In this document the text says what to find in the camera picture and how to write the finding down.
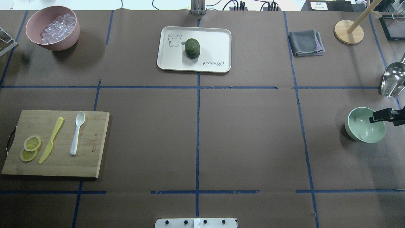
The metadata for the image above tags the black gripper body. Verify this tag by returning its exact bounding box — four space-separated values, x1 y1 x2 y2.
392 107 405 126

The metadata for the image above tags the light green bowl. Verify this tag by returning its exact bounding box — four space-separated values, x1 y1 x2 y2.
345 107 386 143

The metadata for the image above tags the white plastic spoon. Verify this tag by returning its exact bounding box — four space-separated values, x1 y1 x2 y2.
69 111 85 156

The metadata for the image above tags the pink bowl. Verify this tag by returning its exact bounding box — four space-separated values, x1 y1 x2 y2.
25 6 80 51

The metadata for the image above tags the black framed box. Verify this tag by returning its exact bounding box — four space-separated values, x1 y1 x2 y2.
379 14 405 41

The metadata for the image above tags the wooden round stand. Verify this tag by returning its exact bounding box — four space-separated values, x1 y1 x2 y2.
334 0 382 45

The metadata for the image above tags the grey folded cloth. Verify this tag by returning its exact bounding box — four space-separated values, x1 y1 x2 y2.
288 30 325 56

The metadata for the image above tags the cream rabbit tray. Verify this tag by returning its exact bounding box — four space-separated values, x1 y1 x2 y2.
157 26 232 73

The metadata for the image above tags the green avocado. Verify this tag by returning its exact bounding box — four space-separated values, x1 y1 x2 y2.
185 38 201 60

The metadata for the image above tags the bamboo cutting board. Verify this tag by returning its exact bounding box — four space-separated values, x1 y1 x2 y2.
2 110 110 178

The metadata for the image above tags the yellow plastic knife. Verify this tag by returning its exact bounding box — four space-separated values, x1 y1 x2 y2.
39 117 65 164

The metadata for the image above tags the clear ice cubes pile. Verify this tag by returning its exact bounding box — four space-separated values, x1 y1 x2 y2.
40 13 77 44

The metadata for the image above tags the lower lemon slice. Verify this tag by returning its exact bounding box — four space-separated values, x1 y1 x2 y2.
19 149 38 162

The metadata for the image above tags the grey aluminium post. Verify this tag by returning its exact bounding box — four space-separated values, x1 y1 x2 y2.
190 0 207 15

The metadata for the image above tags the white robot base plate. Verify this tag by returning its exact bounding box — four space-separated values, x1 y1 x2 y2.
154 218 238 228

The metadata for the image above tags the white wire cup rack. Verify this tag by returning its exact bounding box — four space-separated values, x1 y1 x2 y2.
0 28 18 56

